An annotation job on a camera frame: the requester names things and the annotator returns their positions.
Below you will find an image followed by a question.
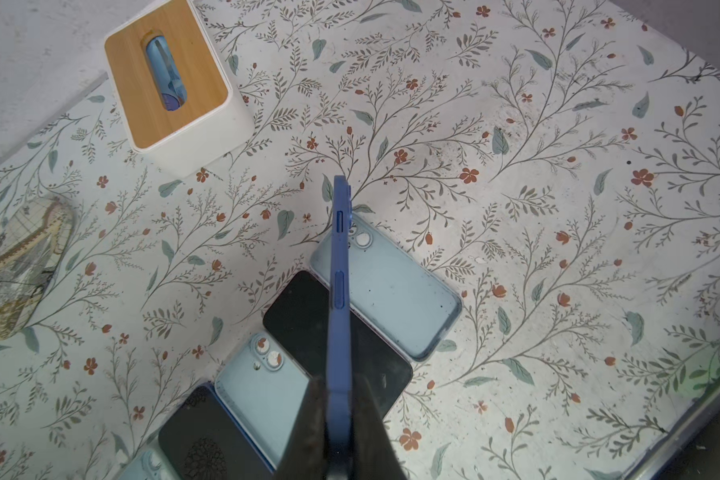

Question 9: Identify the white wooden-top tissue box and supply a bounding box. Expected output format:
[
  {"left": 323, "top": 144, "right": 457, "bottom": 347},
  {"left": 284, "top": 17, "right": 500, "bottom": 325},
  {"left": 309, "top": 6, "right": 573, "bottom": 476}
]
[{"left": 104, "top": 0, "right": 254, "bottom": 179}]

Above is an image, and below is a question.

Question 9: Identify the black phone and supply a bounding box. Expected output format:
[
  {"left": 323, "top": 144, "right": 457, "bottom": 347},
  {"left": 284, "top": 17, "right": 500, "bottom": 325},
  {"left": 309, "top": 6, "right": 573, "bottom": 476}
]
[
  {"left": 325, "top": 175, "right": 353, "bottom": 479},
  {"left": 158, "top": 385, "right": 273, "bottom": 480},
  {"left": 263, "top": 271, "right": 413, "bottom": 416}
]

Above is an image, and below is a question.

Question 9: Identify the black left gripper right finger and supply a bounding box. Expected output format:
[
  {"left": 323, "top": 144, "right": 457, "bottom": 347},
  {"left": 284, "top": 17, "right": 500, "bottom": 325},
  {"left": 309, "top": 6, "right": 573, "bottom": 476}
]
[{"left": 352, "top": 376, "right": 406, "bottom": 480}]

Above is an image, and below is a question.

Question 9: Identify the clear plastic bag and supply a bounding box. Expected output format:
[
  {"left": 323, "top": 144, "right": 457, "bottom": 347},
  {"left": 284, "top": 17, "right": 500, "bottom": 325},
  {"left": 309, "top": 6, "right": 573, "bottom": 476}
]
[{"left": 0, "top": 196, "right": 75, "bottom": 341}]

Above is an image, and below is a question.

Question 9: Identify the light blue phone case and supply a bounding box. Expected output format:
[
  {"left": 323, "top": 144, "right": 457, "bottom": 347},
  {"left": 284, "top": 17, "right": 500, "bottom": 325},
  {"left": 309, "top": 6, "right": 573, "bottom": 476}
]
[{"left": 118, "top": 447, "right": 180, "bottom": 480}]

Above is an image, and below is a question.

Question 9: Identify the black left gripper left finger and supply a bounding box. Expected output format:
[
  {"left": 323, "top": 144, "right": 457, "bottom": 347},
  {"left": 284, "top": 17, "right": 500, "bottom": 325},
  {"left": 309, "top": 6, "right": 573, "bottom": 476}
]
[{"left": 274, "top": 378, "right": 327, "bottom": 480}]

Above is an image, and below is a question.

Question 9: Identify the light case with purple button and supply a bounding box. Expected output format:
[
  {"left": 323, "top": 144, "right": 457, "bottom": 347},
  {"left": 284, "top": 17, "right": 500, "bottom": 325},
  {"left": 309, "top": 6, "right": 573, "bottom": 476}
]
[{"left": 308, "top": 212, "right": 464, "bottom": 363}]

